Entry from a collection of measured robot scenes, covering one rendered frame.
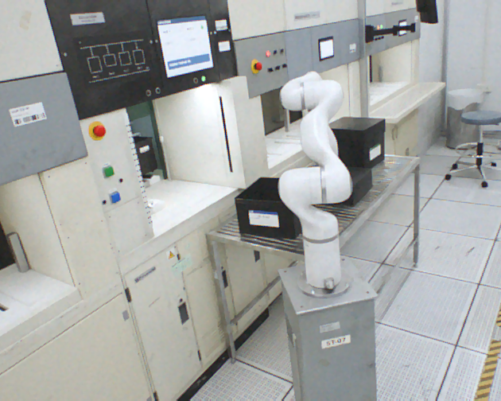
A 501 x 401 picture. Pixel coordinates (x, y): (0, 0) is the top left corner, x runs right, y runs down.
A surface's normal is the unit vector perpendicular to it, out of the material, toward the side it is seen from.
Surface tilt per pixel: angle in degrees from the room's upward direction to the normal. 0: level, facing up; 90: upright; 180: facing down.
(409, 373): 0
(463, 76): 90
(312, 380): 90
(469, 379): 0
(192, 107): 90
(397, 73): 90
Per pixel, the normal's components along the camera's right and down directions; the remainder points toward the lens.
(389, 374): -0.11, -0.92
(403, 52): -0.56, 0.37
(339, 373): 0.18, 0.35
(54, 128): 0.82, 0.12
